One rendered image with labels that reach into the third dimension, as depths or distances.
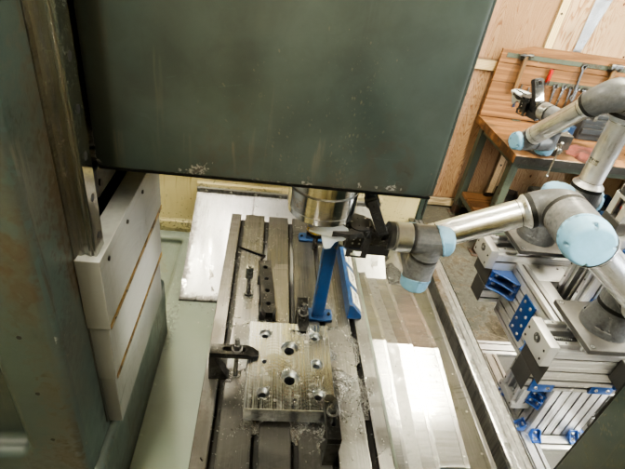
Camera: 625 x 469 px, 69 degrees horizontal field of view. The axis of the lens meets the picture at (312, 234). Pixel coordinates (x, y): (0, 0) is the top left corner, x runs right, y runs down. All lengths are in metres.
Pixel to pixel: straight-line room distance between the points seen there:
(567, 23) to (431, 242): 3.11
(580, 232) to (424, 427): 0.77
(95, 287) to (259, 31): 0.55
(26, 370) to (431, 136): 0.85
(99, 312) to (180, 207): 1.36
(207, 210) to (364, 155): 1.38
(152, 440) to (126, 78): 1.10
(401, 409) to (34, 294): 1.14
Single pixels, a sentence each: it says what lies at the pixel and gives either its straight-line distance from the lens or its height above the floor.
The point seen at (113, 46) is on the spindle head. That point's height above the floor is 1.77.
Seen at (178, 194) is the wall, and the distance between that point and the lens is 2.28.
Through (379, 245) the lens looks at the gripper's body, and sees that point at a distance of 1.14.
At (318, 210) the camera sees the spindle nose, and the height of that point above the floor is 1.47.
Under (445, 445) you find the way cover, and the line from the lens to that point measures 1.62.
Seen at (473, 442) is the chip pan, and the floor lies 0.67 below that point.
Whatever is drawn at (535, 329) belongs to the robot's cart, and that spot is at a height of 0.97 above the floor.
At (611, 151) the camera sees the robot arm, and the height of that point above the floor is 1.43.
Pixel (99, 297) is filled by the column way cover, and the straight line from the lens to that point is 0.98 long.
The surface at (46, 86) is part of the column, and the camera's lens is 0.80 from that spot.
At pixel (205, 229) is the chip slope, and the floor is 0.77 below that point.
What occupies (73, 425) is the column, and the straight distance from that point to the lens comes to 1.13.
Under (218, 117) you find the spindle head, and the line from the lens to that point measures 0.85.
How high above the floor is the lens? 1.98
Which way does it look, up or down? 34 degrees down
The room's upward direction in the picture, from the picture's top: 9 degrees clockwise
